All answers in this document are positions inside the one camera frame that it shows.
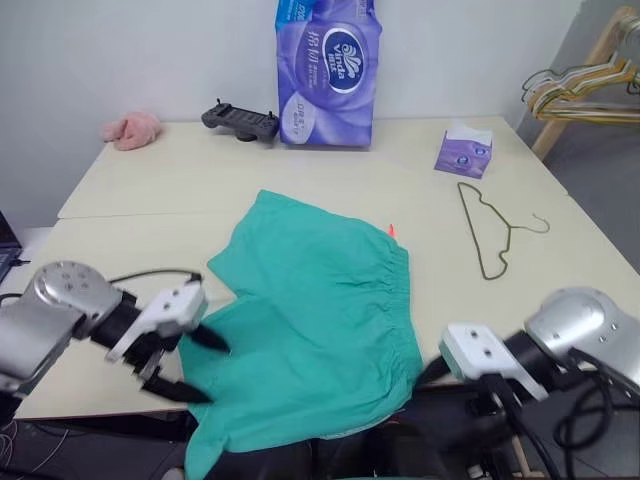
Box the black handheld controller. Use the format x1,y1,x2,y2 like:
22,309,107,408
200,98,280,145

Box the pink plush toy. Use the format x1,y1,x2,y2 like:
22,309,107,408
102,110,162,151

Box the dark green wire hanger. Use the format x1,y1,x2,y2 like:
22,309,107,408
521,62,640,105

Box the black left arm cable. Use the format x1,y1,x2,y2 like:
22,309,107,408
104,268,205,290

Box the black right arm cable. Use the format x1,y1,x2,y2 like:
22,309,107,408
477,348,640,480

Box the purple toilet paper pack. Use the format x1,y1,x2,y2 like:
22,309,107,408
273,0,385,150

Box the olive wire hanger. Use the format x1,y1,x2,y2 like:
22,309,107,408
456,181,552,280

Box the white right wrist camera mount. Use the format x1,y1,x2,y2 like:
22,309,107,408
438,323,551,404

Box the yellow wire hanger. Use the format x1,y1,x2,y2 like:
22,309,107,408
528,55,640,120

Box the purple tissue box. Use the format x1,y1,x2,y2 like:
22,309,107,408
433,121,494,180

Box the hangers on wooden rack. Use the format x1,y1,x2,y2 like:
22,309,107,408
530,5,640,162

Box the dark laptop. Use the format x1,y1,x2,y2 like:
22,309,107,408
0,209,25,282

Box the wooden table leg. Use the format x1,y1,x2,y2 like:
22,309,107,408
510,429,534,480

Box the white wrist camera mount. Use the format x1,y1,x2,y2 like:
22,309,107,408
438,323,551,404
103,281,209,364

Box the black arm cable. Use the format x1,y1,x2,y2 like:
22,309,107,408
104,268,205,290
477,348,640,480

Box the green shorts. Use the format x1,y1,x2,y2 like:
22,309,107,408
179,188,425,469

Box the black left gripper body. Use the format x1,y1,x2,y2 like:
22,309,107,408
121,330,182,387

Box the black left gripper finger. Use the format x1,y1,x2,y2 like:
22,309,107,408
188,321,234,357
138,370,215,406

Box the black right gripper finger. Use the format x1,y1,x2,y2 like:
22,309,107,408
413,353,452,387

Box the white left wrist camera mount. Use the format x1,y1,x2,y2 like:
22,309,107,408
103,281,209,364

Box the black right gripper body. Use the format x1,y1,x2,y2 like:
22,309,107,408
467,383,507,419

